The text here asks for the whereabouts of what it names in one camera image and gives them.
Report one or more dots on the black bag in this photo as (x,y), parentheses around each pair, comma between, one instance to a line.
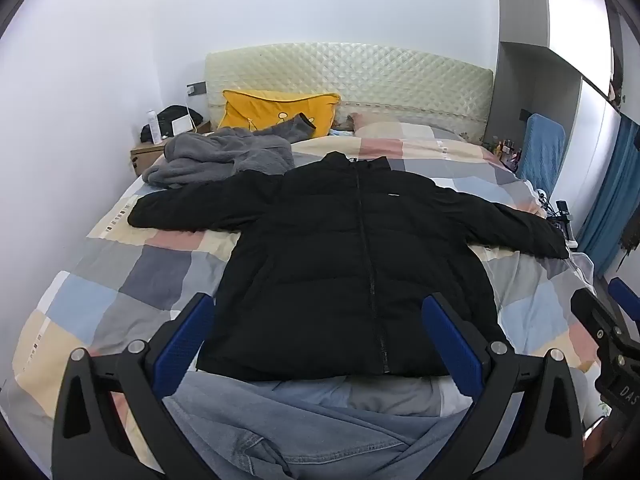
(175,111)

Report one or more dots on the pink pillow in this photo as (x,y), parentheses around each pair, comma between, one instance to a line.
(372,121)

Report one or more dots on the person's blue jeans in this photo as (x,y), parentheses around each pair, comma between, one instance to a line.
(310,440)

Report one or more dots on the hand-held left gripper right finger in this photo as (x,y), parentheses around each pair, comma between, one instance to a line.
(452,345)

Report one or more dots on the dark wall socket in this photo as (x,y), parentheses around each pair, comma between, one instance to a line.
(196,88)

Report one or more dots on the yellow pillow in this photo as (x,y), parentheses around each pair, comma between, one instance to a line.
(270,110)

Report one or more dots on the grey fleece garment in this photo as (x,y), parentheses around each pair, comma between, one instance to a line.
(220,157)

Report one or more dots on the white spray bottle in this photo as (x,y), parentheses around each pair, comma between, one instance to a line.
(153,127)

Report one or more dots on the cream quilted headboard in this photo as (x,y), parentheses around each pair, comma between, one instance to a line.
(380,80)

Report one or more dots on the pastel checked blanket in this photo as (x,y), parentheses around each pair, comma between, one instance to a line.
(125,275)

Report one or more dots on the blue chair cover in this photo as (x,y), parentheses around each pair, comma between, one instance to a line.
(542,152)

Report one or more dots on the black clamp device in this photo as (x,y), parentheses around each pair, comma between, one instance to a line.
(562,215)

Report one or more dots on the wooden nightstand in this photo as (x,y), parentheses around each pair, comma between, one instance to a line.
(147,157)

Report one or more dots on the group of small bottles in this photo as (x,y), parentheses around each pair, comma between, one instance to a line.
(502,150)

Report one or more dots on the blue curtain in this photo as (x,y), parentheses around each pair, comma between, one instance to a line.
(612,200)

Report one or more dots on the black puffer jacket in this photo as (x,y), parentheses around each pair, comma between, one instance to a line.
(340,260)

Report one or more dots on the white flat box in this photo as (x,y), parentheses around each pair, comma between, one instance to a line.
(174,126)

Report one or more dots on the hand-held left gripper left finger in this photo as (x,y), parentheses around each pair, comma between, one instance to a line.
(182,345)

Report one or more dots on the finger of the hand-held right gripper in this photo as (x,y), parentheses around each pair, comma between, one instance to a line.
(597,317)
(627,297)

